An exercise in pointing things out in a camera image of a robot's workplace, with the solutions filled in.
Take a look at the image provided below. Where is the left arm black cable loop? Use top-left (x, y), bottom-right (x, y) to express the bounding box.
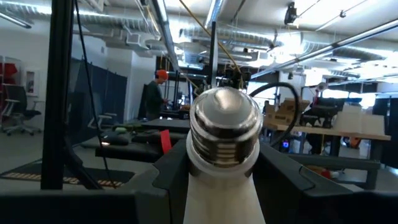
top-left (248, 81), bottom-right (301, 149)

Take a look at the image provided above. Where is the yellow hanging cable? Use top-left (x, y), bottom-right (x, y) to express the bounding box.
top-left (178, 0), bottom-right (244, 90)

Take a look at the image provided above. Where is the black aluminium rig frame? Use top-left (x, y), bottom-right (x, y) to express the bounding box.
top-left (40, 0), bottom-right (76, 190)

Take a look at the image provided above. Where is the wooden workbench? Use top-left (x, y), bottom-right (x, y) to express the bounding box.
top-left (264, 123), bottom-right (392, 156)

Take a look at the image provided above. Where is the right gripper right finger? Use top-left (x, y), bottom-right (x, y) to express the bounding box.
top-left (253, 142), bottom-right (398, 224)

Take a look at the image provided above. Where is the person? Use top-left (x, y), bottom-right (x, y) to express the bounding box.
top-left (143, 68), bottom-right (170, 121)

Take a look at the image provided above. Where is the red tag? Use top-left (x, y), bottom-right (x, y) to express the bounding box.
top-left (160, 129), bottom-right (173, 155)

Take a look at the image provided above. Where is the black office chair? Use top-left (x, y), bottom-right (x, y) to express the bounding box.
top-left (0, 83), bottom-right (44, 137)

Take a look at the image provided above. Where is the white boxes stack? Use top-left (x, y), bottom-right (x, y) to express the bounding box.
top-left (334, 104), bottom-right (386, 135)

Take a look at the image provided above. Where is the cardboard box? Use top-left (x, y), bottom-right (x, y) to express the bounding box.
top-left (264, 98), bottom-right (312, 126)

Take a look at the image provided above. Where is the black ceiling camera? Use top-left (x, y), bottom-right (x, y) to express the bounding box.
top-left (284, 1), bottom-right (298, 26)

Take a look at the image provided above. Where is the dark blue partition screen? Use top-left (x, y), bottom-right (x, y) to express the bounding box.
top-left (68, 58), bottom-right (128, 146)

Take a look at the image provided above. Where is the thin black pole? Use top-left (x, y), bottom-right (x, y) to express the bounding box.
top-left (208, 21), bottom-right (218, 88)

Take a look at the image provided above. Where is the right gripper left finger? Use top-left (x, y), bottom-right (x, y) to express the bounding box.
top-left (0, 139), bottom-right (191, 224)

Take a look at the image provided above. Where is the black low table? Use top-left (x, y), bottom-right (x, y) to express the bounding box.
top-left (95, 118), bottom-right (191, 163)

